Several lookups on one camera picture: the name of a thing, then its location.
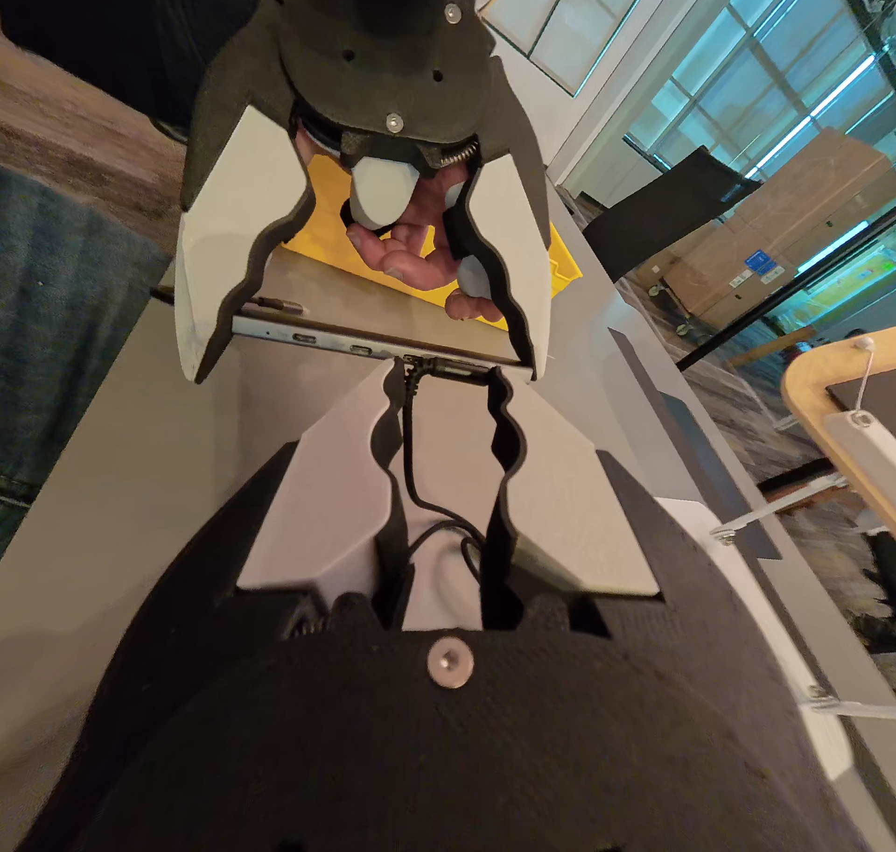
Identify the person's blue jeans leg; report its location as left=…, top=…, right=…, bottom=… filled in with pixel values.
left=0, top=166, right=176, bottom=517

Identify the dark board with wooden rim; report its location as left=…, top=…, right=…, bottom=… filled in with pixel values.
left=782, top=327, right=896, bottom=531

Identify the black tripod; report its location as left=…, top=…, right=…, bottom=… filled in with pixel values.
left=679, top=208, right=896, bottom=370

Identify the white stand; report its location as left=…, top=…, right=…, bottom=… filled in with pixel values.
left=658, top=334, right=896, bottom=783

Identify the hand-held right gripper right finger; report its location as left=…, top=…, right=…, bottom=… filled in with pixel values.
left=483, top=372, right=662, bottom=601

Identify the yellow plastic bin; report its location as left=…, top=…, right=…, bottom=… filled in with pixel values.
left=285, top=152, right=582, bottom=328

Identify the person's left hand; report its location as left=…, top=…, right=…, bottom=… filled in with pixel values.
left=343, top=208, right=505, bottom=328

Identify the stack of cardboard boxes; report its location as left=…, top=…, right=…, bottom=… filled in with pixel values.
left=630, top=131, right=896, bottom=335

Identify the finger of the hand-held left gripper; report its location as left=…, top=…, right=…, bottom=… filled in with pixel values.
left=175, top=103, right=323, bottom=384
left=455, top=152, right=554, bottom=377

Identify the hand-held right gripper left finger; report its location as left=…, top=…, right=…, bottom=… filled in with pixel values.
left=238, top=362, right=407, bottom=597

